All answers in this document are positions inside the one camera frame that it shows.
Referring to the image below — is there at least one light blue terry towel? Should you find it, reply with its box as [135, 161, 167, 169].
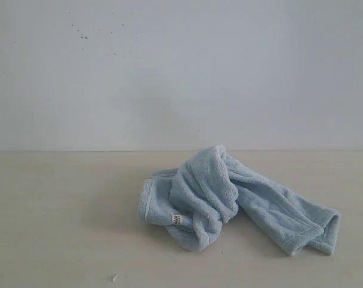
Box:
[138, 145, 340, 256]

